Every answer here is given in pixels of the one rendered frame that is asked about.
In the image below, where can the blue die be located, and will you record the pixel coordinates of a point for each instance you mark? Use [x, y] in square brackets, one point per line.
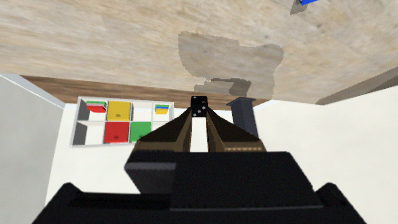
[303, 2]

